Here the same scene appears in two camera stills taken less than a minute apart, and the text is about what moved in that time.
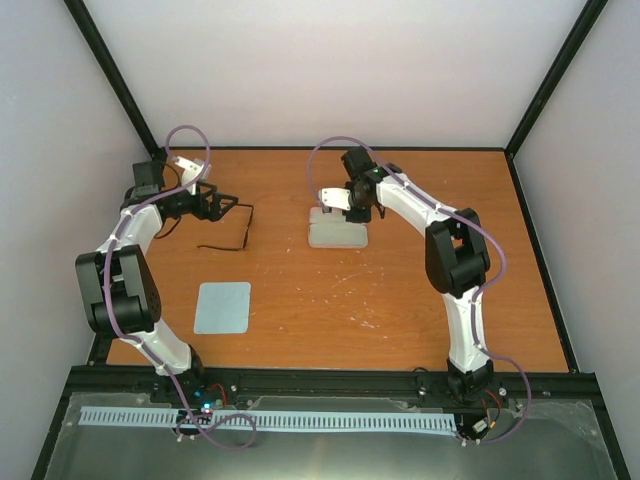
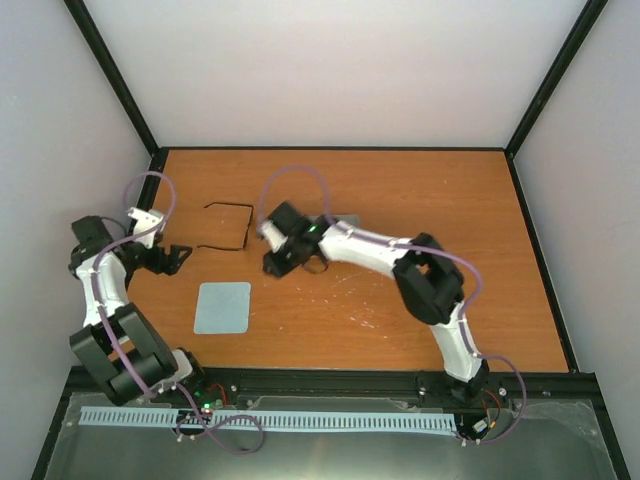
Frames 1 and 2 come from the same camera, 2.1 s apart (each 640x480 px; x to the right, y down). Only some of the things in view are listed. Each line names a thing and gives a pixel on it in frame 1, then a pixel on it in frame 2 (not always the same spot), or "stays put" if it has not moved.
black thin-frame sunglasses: (248, 227) stays put
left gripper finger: (217, 197) -> (182, 249)
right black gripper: (360, 218) -> (279, 268)
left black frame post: (115, 78) stays put
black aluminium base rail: (517, 389) stays put
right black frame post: (566, 54) stays put
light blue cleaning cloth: (222, 308) stays put
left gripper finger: (220, 205) -> (172, 263)
